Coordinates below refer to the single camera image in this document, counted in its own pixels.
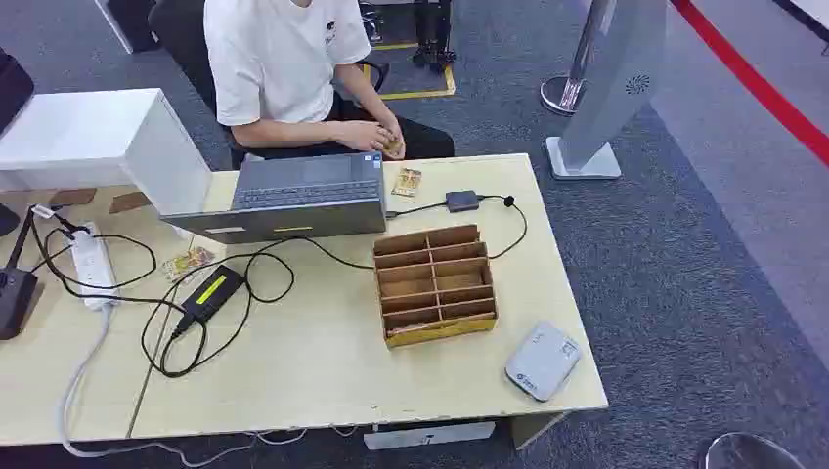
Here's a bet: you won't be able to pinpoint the person's left hand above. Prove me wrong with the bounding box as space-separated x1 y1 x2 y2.
380 116 408 161

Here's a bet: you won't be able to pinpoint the person's right hand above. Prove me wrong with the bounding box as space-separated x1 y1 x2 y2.
336 120 394 154

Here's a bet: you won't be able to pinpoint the grey laptop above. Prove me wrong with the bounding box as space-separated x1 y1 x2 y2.
161 151 388 245

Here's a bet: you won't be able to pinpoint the small dark grey adapter box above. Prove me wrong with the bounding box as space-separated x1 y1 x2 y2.
445 189 481 214

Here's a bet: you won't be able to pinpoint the black robot legs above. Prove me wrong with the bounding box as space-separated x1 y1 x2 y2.
410 0 458 73

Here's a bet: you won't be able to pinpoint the person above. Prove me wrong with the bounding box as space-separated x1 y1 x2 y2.
202 0 456 162

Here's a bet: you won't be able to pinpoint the wooden divided card box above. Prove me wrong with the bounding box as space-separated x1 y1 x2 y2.
372 224 500 350

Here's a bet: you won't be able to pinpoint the silver floor kiosk stand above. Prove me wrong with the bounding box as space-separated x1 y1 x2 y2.
545 0 669 181

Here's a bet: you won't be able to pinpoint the black power brick yellow label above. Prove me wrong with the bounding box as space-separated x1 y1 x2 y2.
172 264 246 339

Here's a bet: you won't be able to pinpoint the brown paper patch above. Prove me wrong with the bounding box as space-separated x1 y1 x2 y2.
108 191 153 216
47 188 99 208

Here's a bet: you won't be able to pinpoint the white box-shaped monitor back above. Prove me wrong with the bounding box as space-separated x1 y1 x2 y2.
0 87 214 217

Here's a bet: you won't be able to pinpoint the white grey router box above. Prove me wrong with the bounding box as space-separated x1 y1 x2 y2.
503 321 583 404

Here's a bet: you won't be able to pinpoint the white power strip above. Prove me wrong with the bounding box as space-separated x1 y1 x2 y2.
68 222 122 312

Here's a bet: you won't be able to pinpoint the white box under desk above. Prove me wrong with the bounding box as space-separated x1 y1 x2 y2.
362 421 498 451

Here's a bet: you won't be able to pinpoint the black object at desk edge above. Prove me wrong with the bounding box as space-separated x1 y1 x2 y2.
0 47 36 136

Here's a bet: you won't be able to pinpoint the red barrier belt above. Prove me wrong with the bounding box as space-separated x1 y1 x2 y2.
669 0 829 171

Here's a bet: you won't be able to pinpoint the black desk stand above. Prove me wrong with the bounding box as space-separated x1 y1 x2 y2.
0 205 40 342

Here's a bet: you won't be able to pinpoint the round chrome stanchion base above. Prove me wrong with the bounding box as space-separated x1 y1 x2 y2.
704 431 808 469

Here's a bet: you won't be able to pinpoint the thin black adapter cable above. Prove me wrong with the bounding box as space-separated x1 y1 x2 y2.
385 194 529 262

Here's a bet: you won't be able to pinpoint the chrome stanchion post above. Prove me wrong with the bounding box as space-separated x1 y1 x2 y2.
540 0 617 118

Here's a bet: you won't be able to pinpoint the black power brick cable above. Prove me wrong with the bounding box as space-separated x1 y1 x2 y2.
25 206 377 380

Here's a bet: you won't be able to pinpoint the white power strip cable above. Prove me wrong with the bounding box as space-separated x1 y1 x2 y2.
57 304 361 469

